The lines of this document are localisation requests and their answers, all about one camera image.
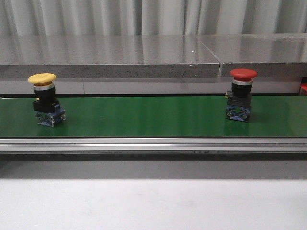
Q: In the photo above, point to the aluminium conveyor frame rail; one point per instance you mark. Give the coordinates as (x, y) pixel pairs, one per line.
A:
(151, 144)

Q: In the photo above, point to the grey granite slab right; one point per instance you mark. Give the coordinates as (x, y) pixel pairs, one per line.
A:
(270, 55)

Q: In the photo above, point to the grey granite slab left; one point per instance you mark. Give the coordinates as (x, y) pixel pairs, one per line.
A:
(94, 56)

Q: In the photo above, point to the grey granite slab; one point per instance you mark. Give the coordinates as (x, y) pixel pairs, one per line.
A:
(270, 55)
(94, 56)

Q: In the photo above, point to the grey pleated curtain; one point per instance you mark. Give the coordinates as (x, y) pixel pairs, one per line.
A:
(152, 17)

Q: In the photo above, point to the green conveyor belt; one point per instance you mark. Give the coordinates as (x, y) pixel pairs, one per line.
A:
(158, 116)

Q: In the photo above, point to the red plastic tray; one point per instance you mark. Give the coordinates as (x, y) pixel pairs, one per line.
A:
(303, 89)

